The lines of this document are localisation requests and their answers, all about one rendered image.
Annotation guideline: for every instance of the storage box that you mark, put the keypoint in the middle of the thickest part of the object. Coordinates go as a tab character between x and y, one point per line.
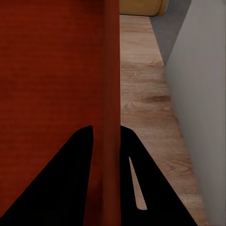
60	72

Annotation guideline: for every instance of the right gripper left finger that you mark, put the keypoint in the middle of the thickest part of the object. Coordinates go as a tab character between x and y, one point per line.
57	196

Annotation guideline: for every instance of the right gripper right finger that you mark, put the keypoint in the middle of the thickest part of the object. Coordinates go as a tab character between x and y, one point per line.
164	208

